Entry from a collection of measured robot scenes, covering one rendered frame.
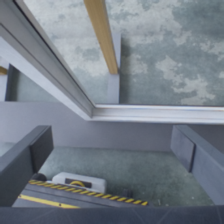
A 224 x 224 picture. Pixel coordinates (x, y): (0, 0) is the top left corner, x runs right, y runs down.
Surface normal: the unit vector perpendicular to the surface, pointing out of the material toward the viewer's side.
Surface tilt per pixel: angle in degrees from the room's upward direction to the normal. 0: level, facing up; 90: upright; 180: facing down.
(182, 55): 0
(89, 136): 0
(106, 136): 0
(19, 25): 90
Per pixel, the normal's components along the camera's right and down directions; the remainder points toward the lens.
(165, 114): -0.11, -0.25
